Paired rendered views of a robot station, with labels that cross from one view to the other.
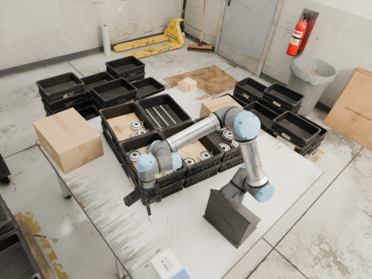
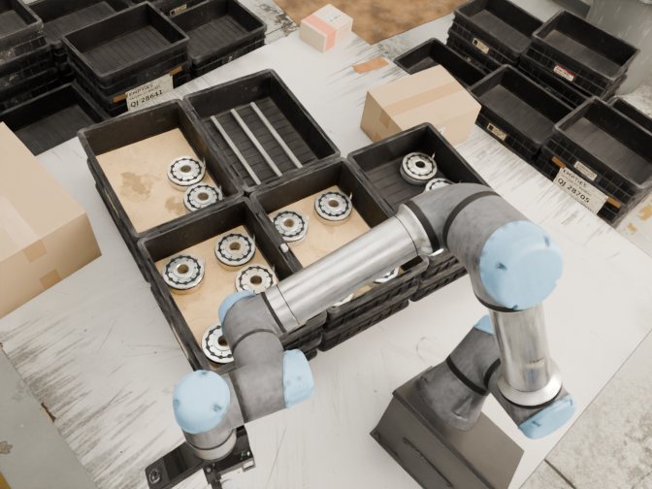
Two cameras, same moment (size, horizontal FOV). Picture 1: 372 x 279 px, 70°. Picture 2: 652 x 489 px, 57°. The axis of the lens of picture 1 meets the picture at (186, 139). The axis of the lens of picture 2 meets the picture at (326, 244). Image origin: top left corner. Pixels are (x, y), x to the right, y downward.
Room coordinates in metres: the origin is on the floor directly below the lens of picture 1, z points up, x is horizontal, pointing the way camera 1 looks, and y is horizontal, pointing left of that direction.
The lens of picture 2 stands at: (0.48, 0.05, 2.14)
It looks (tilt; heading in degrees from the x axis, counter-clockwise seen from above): 55 degrees down; 356
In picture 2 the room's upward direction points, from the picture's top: 11 degrees clockwise
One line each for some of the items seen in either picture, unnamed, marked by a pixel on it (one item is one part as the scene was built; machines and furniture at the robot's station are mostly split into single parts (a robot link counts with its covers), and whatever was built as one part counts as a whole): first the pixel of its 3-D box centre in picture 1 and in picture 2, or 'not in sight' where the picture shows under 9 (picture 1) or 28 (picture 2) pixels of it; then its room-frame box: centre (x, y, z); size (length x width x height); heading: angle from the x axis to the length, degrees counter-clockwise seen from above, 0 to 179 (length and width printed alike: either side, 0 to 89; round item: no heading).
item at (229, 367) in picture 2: (151, 156); (230, 279); (1.19, 0.20, 0.92); 0.40 x 0.30 x 0.02; 37
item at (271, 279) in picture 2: not in sight; (255, 281); (1.23, 0.15, 0.86); 0.10 x 0.10 x 0.01
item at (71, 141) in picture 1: (68, 139); (0, 217); (1.36, 0.84, 0.80); 0.40 x 0.30 x 0.20; 50
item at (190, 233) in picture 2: (151, 161); (231, 290); (1.19, 0.20, 0.87); 0.40 x 0.30 x 0.11; 37
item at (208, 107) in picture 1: (221, 112); (418, 116); (1.98, -0.28, 0.78); 0.30 x 0.22 x 0.16; 127
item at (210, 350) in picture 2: not in sight; (223, 342); (1.06, 0.20, 0.86); 0.10 x 0.10 x 0.01
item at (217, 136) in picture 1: (222, 135); (424, 199); (1.55, -0.27, 0.87); 0.40 x 0.30 x 0.11; 37
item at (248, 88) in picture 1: (250, 97); (492, 48); (3.04, -0.76, 0.31); 0.40 x 0.30 x 0.34; 48
